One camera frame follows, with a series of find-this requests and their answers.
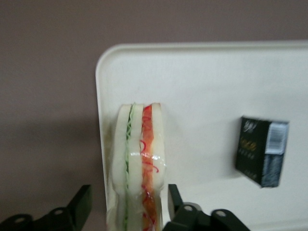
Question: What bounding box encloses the black gold-print small box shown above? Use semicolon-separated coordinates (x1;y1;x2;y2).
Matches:
234;115;290;189

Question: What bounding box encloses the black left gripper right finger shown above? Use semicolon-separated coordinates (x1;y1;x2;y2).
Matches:
162;183;251;231

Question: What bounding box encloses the cream plastic tray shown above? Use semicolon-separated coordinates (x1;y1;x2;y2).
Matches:
94;40;308;231

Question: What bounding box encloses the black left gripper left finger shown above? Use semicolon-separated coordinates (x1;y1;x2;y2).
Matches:
0;184;92;231

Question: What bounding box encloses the plastic-wrapped sandwich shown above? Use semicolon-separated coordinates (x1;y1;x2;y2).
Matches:
105;102;168;231

